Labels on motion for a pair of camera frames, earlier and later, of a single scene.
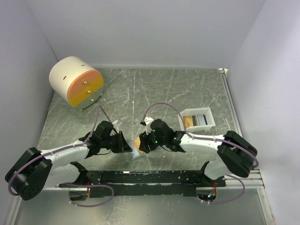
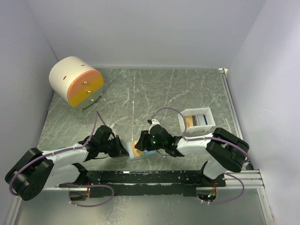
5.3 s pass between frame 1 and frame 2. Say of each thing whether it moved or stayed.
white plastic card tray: stayed
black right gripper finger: stayed
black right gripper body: stayed
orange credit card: moved
